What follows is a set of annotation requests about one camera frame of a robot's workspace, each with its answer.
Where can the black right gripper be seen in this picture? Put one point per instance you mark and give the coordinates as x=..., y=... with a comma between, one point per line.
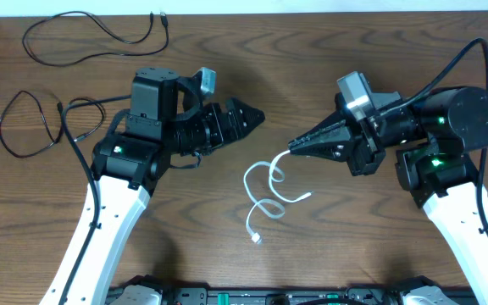
x=361, y=146

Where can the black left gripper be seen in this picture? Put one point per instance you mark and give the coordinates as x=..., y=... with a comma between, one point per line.
x=213, y=116

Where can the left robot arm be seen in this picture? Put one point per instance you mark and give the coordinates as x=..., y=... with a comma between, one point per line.
x=167, y=116

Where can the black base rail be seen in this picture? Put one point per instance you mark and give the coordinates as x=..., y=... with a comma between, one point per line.
x=149, y=290

